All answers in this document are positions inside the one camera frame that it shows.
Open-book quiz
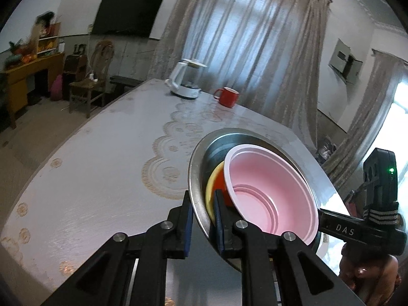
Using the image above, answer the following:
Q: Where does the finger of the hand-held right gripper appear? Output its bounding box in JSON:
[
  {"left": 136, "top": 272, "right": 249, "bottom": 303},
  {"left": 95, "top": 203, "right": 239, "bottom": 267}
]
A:
[{"left": 318, "top": 208, "right": 336, "bottom": 238}]

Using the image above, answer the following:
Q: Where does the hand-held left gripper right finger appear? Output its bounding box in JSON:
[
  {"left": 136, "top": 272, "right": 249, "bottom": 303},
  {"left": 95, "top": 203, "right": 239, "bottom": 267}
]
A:
[{"left": 213, "top": 189, "right": 367, "bottom": 306}]

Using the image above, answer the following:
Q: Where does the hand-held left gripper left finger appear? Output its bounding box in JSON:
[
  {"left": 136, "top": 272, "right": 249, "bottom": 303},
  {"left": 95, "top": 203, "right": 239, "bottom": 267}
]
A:
[{"left": 41, "top": 190, "right": 195, "bottom": 306}]

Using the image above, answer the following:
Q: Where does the yellow plastic bowl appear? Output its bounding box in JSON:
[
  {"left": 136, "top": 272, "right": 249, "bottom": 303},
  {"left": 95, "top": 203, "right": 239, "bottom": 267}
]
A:
[{"left": 206, "top": 161, "right": 225, "bottom": 224}]

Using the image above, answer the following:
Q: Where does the stainless steel bowl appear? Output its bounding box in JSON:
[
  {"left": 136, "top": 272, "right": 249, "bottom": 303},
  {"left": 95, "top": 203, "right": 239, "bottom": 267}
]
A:
[{"left": 188, "top": 127, "right": 323, "bottom": 273}]

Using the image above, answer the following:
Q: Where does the red plastic bowl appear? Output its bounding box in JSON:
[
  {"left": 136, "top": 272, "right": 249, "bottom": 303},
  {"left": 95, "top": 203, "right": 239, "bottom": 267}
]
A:
[{"left": 212, "top": 144, "right": 320, "bottom": 246}]

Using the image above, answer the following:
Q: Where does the person's right hand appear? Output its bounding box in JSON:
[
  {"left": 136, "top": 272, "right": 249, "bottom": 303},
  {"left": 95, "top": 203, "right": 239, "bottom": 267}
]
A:
[{"left": 339, "top": 245, "right": 401, "bottom": 306}]

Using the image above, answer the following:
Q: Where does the side window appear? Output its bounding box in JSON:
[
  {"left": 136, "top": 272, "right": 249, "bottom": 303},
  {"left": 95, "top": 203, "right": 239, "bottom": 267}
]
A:
[{"left": 376, "top": 80, "right": 408, "bottom": 179}]

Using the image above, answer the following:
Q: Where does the pile of bags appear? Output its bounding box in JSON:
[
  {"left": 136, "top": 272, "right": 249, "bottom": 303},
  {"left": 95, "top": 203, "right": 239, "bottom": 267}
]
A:
[{"left": 315, "top": 135, "right": 338, "bottom": 164}]

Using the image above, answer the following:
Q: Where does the narrow beige side curtain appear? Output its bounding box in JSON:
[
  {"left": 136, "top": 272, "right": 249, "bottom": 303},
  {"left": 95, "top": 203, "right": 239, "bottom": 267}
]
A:
[{"left": 322, "top": 50, "right": 406, "bottom": 192}]

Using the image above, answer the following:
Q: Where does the lace table doily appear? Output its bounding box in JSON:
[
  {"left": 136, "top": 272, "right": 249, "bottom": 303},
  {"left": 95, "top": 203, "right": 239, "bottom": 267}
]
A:
[{"left": 141, "top": 102, "right": 225, "bottom": 202}]

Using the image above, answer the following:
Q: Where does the red mug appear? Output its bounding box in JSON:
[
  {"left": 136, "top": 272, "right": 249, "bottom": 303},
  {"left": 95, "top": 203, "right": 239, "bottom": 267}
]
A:
[{"left": 213, "top": 87, "right": 240, "bottom": 108}]

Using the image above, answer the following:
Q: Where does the white electric kettle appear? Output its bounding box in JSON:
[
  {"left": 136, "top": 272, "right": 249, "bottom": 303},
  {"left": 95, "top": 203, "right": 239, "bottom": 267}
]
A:
[{"left": 165, "top": 59, "right": 208, "bottom": 99}]

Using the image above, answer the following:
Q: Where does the dark low bench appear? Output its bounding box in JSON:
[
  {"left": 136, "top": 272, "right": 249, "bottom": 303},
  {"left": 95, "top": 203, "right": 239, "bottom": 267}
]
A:
[{"left": 110, "top": 76, "right": 143, "bottom": 95}]

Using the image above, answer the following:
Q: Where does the wide beige window curtain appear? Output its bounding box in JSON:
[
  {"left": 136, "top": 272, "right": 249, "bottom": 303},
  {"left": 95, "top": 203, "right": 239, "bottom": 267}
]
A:
[{"left": 148, "top": 0, "right": 333, "bottom": 154}]

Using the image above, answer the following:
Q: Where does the wooden chair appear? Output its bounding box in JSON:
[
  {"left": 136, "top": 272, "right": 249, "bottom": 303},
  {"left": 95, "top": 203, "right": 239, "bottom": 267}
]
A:
[{"left": 68, "top": 40, "right": 115, "bottom": 119}]

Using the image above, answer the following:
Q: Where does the pink bag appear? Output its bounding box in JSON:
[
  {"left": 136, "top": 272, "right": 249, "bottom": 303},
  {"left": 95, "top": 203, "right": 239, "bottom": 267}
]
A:
[{"left": 51, "top": 75, "right": 63, "bottom": 100}]

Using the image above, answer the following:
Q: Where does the black chair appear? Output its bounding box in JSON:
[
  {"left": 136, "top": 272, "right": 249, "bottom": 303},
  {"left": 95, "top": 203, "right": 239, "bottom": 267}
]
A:
[{"left": 62, "top": 45, "right": 88, "bottom": 100}]

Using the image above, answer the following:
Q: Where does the wooden cabinet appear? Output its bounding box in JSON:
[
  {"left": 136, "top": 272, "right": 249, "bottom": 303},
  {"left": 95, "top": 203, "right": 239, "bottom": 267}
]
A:
[{"left": 0, "top": 53, "right": 66, "bottom": 129}]

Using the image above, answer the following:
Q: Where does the small shelf with ornaments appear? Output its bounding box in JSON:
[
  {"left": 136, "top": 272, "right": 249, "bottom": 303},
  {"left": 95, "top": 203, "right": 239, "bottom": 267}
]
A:
[{"left": 36, "top": 22, "right": 62, "bottom": 55}]

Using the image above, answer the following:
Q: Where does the grey wall electrical box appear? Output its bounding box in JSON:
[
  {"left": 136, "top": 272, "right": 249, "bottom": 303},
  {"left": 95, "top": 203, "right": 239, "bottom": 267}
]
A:
[{"left": 329, "top": 38, "right": 364, "bottom": 85}]

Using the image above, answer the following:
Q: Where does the black wall television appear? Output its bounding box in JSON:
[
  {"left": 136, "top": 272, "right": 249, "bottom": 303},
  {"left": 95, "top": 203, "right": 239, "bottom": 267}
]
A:
[{"left": 91, "top": 0, "right": 165, "bottom": 38}]

